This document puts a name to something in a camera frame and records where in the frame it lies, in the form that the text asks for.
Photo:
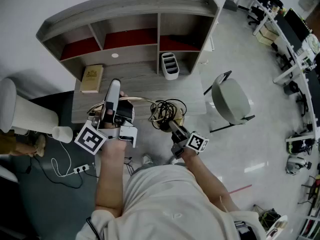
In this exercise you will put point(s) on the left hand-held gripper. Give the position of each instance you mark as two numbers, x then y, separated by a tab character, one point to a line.
127	134

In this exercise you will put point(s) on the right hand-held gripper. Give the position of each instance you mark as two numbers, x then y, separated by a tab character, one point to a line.
196	142

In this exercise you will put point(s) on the person's right forearm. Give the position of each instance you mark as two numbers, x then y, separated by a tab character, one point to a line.
205	176

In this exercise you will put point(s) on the person's left forearm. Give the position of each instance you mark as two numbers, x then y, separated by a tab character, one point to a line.
110	174

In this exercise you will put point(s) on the grey wooden desk with shelves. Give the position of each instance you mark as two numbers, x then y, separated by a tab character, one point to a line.
140	81

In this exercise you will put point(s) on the tan hardcover book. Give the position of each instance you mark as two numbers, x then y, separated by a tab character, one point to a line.
91	80

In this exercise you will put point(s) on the person's white shoe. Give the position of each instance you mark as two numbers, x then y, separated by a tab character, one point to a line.
147	159

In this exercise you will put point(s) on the white round disc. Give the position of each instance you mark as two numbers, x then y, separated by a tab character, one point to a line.
115	55

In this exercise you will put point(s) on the white pen holder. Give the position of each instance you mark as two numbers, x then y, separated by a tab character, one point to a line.
171	76

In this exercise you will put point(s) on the grey padded chair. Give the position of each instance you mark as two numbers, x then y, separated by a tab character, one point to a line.
230	101

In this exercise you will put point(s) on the red shelf liner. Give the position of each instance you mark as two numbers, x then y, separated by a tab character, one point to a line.
80	49
166	45
130	39

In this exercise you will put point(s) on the white round cylinder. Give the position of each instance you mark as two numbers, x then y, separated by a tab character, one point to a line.
62	134

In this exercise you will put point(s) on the person's white shirt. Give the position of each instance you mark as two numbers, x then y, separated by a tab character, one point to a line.
162	204

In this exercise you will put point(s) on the white power strip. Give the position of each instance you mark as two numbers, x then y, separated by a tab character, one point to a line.
81	169

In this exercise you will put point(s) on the red floor tape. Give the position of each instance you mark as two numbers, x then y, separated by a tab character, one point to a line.
241	188

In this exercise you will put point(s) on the dark green rug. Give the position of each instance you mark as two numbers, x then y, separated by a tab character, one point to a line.
50	204

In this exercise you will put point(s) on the black green headset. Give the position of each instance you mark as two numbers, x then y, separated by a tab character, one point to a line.
300	144

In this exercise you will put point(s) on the grey white headset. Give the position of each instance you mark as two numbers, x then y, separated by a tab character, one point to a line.
296	164

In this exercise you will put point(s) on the black waist pack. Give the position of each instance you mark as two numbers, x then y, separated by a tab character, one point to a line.
246	232

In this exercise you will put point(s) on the black office chair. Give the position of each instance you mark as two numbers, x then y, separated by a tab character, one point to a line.
256	14
285	59
303	102

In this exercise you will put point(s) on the cardboard box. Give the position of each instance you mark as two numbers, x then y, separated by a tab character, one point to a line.
267	35

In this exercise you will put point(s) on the white plate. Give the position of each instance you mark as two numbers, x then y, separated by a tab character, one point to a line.
277	226

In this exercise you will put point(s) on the large black monitor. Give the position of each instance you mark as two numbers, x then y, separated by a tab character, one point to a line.
296	26

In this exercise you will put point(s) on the white storage shelf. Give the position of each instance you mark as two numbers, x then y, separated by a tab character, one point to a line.
311	224

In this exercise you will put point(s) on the white ribbed pedestal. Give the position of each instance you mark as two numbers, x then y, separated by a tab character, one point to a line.
30	111

